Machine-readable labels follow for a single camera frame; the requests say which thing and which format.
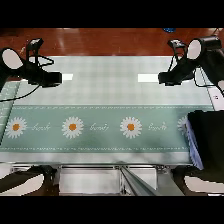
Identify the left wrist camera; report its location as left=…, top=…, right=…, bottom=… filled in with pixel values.
left=25, top=37, right=45, bottom=60

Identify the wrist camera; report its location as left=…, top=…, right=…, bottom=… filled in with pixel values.
left=167, top=38, right=188, bottom=58
left=25, top=37, right=45, bottom=60

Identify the black garment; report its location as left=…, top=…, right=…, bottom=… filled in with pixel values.
left=186, top=109, right=224, bottom=184

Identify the black cable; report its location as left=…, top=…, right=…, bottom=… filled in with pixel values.
left=192, top=66, right=220, bottom=90
left=0, top=83, right=42, bottom=103

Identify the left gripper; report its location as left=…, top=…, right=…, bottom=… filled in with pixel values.
left=34, top=70, right=64, bottom=89

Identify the light blue garment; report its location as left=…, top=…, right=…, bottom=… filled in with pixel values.
left=185, top=119, right=205, bottom=171

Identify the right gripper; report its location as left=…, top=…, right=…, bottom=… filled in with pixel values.
left=157, top=68, right=188, bottom=87

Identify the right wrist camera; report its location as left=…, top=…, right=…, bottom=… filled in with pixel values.
left=167, top=38, right=188, bottom=58

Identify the silver frame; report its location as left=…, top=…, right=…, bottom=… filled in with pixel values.
left=0, top=161, right=224, bottom=197

